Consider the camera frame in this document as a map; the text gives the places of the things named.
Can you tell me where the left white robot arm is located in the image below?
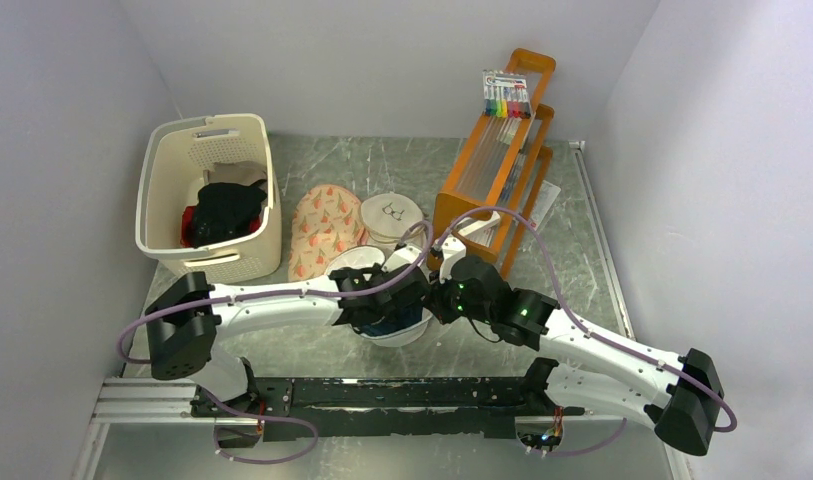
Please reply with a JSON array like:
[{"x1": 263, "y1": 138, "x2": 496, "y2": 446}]
[{"x1": 144, "y1": 265, "x2": 430, "y2": 416}]

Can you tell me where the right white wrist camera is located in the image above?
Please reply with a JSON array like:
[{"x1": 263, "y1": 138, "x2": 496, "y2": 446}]
[{"x1": 433, "y1": 212, "x2": 501, "y2": 283}]

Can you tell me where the cream glasses-print laundry bag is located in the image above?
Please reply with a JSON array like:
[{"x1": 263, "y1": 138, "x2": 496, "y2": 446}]
[{"x1": 360, "y1": 193, "x2": 425, "y2": 255}]

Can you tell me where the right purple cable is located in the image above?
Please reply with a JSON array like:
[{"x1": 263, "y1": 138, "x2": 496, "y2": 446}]
[{"x1": 439, "y1": 206, "x2": 739, "y2": 435}]

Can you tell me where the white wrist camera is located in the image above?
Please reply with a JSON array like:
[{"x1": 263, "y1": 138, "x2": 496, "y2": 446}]
[
  {"x1": 433, "y1": 212, "x2": 501, "y2": 283},
  {"x1": 386, "y1": 244, "x2": 426, "y2": 271}
]

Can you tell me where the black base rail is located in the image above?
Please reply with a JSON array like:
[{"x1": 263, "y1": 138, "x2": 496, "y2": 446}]
[{"x1": 227, "y1": 376, "x2": 561, "y2": 442}]

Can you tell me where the dark blue bra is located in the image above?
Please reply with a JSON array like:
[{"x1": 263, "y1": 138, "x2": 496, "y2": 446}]
[{"x1": 360, "y1": 318, "x2": 415, "y2": 337}]

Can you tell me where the floral peach laundry bag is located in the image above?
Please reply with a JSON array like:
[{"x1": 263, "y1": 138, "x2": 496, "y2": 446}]
[{"x1": 288, "y1": 184, "x2": 365, "y2": 282}]

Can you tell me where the white mesh laundry bag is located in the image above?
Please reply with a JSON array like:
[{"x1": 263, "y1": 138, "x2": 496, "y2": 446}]
[{"x1": 325, "y1": 246, "x2": 431, "y2": 348}]

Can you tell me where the coloured marker pen pack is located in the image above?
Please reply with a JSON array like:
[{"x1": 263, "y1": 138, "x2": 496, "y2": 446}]
[{"x1": 482, "y1": 70, "x2": 532, "y2": 119}]

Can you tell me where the cream plastic laundry basket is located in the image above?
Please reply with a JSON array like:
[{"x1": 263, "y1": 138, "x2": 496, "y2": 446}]
[{"x1": 135, "y1": 113, "x2": 282, "y2": 283}]

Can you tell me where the black garment in basket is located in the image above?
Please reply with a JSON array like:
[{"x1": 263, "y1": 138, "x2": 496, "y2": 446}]
[{"x1": 195, "y1": 179, "x2": 268, "y2": 230}]

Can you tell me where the red garment in basket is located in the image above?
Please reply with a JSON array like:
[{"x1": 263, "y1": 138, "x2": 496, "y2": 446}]
[{"x1": 180, "y1": 206, "x2": 262, "y2": 248}]

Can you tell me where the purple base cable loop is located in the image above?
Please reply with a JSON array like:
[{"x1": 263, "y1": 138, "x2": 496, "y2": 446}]
[{"x1": 200, "y1": 390, "x2": 320, "y2": 465}]

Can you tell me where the orange wooden rack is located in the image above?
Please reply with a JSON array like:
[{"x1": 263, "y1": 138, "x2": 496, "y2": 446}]
[{"x1": 433, "y1": 48, "x2": 556, "y2": 275}]

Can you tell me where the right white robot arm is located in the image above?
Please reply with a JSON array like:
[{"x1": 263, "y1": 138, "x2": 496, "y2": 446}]
[{"x1": 430, "y1": 254, "x2": 736, "y2": 456}]

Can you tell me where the white paper leaflet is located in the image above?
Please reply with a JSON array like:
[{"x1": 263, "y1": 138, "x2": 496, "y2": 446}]
[{"x1": 530, "y1": 181, "x2": 561, "y2": 230}]

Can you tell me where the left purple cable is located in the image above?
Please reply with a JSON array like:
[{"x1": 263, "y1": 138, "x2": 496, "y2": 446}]
[{"x1": 117, "y1": 220, "x2": 435, "y2": 366}]

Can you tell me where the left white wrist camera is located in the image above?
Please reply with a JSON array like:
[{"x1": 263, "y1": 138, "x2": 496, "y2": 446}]
[{"x1": 386, "y1": 244, "x2": 426, "y2": 271}]

